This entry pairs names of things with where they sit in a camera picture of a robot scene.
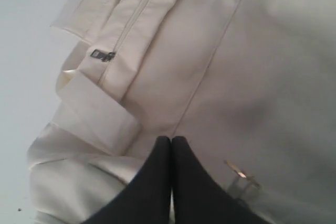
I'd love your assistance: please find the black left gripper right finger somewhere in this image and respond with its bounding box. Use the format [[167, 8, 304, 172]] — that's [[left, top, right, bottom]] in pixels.
[[171, 136, 265, 224]]

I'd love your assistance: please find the cream duffel bag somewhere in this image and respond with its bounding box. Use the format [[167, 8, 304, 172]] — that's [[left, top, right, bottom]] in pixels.
[[28, 0, 335, 223]]

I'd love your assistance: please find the metal zipper pull ring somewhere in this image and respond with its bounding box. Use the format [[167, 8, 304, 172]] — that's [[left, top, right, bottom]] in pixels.
[[223, 159, 263, 198]]

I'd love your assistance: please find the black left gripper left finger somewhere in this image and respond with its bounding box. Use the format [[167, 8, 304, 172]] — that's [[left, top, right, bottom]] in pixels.
[[84, 136, 171, 224]]

